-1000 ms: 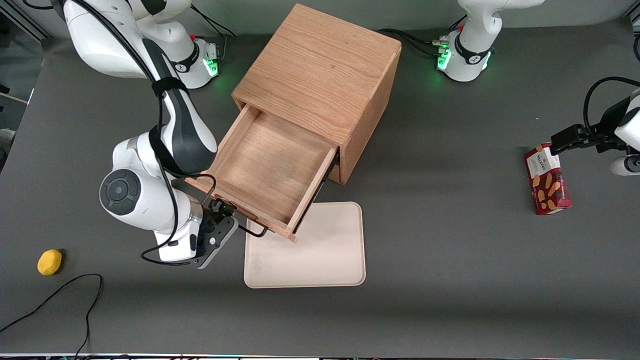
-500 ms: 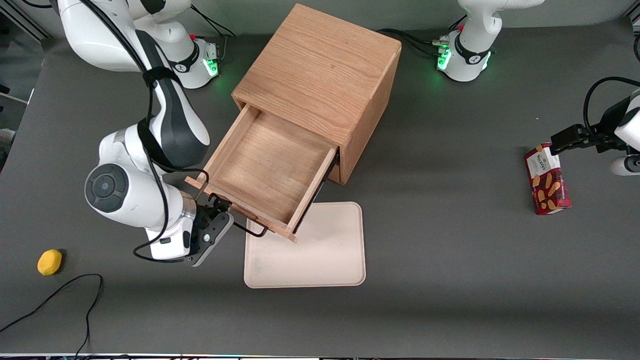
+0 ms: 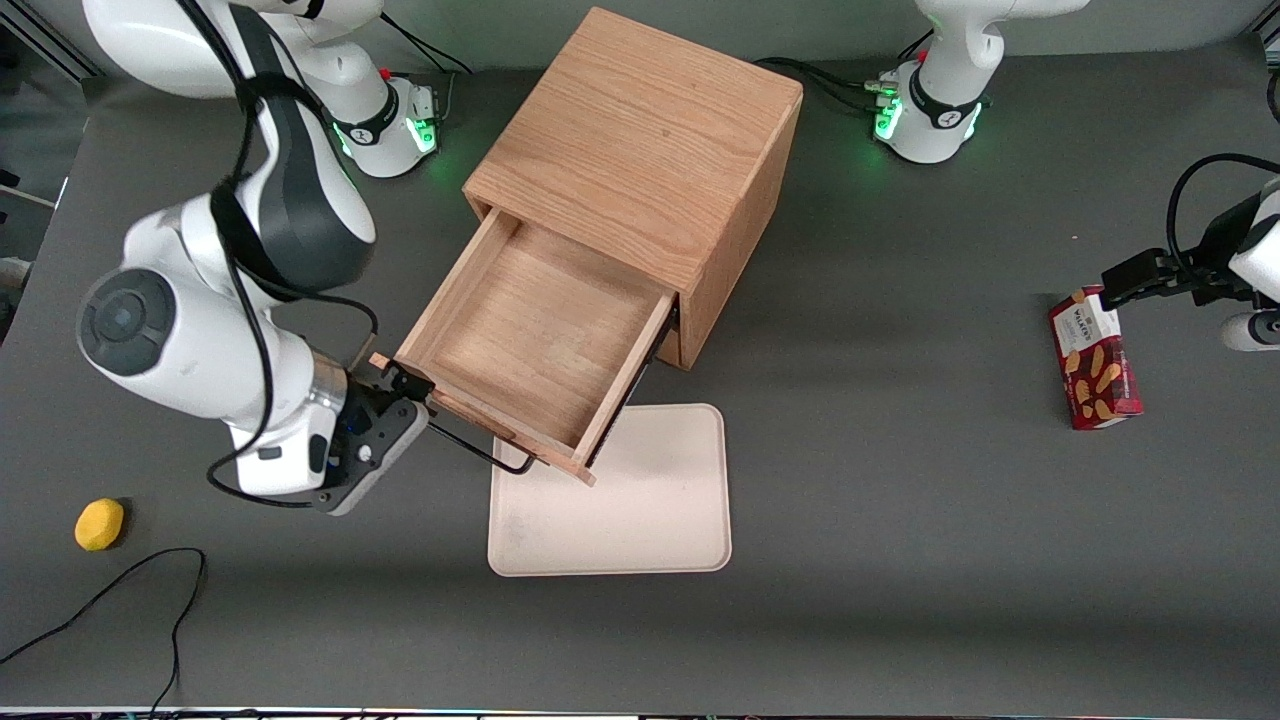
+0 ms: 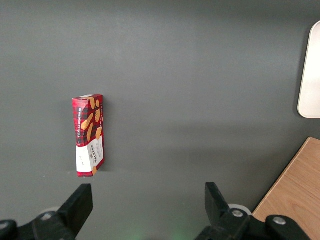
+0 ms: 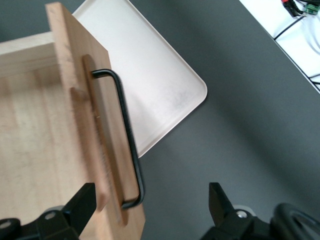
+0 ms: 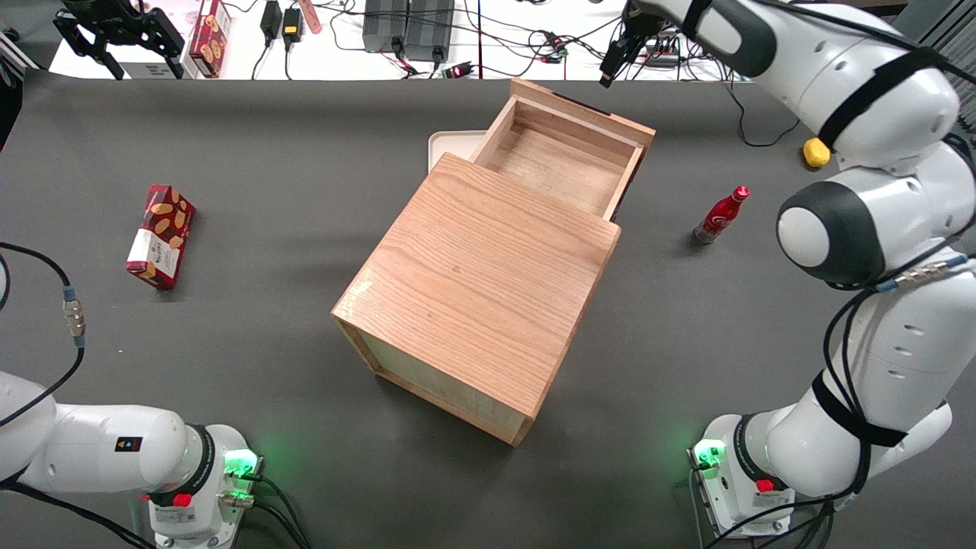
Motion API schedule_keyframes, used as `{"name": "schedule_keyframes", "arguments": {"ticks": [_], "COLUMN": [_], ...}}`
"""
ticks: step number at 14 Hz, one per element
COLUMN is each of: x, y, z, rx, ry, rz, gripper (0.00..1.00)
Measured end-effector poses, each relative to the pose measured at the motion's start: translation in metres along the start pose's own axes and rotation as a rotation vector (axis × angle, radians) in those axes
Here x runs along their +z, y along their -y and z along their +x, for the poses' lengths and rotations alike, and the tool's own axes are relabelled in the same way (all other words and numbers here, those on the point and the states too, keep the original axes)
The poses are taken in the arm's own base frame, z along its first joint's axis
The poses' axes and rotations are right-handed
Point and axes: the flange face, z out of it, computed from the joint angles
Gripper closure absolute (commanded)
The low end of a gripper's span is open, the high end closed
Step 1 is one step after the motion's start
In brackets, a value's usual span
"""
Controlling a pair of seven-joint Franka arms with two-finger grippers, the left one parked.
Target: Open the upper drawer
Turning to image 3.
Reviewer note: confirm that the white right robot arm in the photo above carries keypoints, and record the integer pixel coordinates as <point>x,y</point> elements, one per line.
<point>180,340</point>

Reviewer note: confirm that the dark aluminium frame rail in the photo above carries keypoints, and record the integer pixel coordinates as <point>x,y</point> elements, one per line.
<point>1265,38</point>
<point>55,50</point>

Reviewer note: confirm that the red shortbread cookie box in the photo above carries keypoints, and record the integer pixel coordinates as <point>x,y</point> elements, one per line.
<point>1100,380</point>

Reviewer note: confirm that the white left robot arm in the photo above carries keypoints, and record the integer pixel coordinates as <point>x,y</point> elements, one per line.
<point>940,110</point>

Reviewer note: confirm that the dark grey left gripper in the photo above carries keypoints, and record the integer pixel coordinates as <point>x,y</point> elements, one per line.
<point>1211,269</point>

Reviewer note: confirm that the yellow lemon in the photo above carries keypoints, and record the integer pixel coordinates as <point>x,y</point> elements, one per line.
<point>99,525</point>

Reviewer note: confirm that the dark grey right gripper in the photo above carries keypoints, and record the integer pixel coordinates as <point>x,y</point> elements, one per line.
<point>372,398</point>

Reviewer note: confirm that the oak wooden drawer cabinet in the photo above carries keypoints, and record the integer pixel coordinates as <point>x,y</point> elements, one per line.
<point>640,140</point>

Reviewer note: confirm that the beige plastic tray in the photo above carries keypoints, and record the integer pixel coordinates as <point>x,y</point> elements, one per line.
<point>650,500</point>

